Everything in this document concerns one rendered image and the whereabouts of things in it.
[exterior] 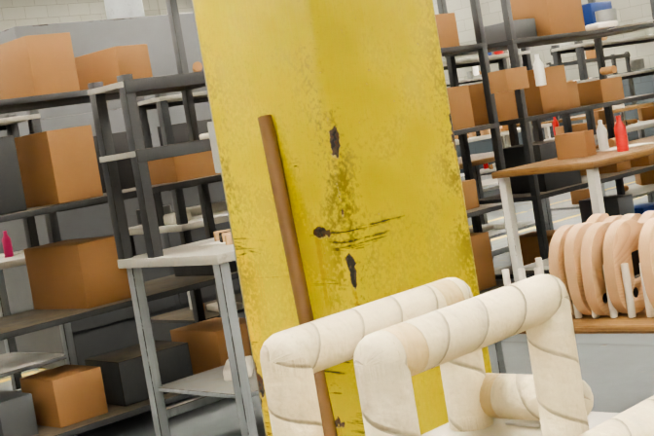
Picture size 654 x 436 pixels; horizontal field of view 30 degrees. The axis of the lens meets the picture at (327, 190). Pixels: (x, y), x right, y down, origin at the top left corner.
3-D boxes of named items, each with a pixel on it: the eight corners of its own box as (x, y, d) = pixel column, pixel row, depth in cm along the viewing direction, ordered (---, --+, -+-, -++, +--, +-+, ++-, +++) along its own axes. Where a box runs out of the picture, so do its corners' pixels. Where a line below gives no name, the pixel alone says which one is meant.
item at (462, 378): (467, 417, 91) (447, 295, 91) (501, 419, 89) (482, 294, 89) (441, 430, 89) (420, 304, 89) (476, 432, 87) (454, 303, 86)
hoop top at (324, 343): (451, 315, 91) (444, 273, 91) (485, 315, 89) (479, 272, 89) (253, 386, 77) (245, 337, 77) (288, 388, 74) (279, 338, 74)
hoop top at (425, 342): (541, 315, 85) (535, 270, 85) (580, 314, 83) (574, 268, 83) (346, 392, 71) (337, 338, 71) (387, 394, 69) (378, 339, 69)
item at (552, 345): (559, 423, 86) (538, 292, 85) (598, 426, 83) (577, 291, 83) (532, 437, 83) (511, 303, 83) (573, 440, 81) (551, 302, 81)
